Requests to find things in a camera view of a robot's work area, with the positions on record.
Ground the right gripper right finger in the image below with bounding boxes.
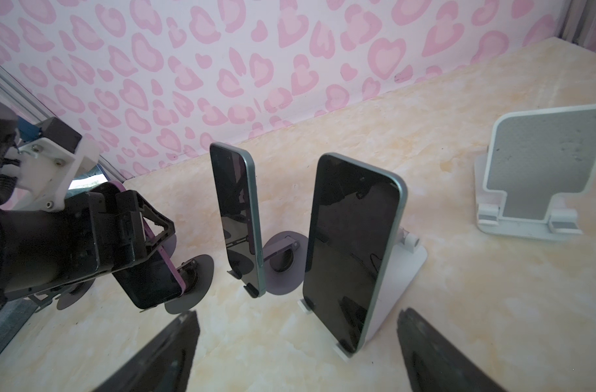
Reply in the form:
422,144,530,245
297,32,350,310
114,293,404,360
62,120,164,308
397,308,504,391

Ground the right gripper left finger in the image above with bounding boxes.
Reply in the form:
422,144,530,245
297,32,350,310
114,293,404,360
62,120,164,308
96,310,200,391

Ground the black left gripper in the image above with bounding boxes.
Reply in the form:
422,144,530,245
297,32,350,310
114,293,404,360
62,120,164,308
3,190,175,311

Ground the purple phone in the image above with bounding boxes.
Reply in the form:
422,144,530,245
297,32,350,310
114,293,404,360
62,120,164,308
108,181,185,310

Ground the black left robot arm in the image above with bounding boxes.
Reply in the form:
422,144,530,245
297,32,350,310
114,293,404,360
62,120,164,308
0,102,185,310

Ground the front left round stand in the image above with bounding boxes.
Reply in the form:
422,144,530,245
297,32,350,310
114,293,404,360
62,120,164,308
56,279,94,310

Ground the back left round stand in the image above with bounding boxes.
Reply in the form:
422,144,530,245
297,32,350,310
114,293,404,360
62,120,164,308
66,166,215,315

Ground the centre right white stand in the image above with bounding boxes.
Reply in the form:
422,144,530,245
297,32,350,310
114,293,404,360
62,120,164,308
299,228,428,360

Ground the white stand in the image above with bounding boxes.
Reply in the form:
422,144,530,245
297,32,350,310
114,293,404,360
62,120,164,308
474,104,596,241
299,228,428,360

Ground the green phone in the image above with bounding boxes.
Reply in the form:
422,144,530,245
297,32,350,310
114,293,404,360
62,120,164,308
301,153,408,355
210,142,266,298

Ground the centre round black stand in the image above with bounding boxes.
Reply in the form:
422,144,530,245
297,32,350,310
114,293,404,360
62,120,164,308
228,231,309,297

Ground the centre right green phone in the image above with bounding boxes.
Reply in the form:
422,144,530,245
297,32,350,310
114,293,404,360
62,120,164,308
301,153,408,355

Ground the far right white stand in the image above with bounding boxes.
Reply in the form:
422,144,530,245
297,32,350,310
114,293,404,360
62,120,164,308
474,104,596,241

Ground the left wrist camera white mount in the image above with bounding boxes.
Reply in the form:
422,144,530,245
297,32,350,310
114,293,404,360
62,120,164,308
14,117,100,212

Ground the left corner aluminium post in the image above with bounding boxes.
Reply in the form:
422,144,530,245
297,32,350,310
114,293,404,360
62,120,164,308
0,51,132,182

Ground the corner aluminium post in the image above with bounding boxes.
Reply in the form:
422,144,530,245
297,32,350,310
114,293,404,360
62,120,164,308
0,51,132,182
556,0,596,48

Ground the right corner aluminium post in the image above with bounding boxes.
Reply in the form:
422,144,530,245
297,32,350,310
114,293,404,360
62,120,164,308
556,0,596,48

